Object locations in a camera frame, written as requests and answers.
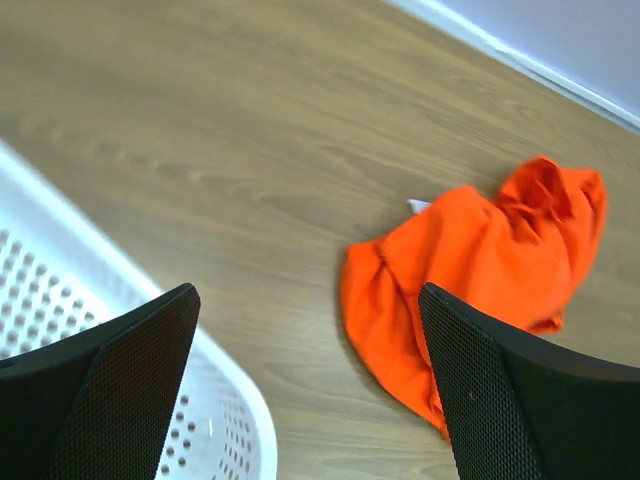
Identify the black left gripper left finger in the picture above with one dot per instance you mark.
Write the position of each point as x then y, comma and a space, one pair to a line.
98, 404

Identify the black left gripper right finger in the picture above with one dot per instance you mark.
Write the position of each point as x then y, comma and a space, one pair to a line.
520, 407

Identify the white perforated plastic basket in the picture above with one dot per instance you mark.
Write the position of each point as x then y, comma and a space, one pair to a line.
61, 275

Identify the orange t shirt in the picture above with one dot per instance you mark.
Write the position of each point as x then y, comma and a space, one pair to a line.
518, 257

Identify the aluminium frame rail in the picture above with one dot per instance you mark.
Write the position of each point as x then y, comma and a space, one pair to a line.
587, 51

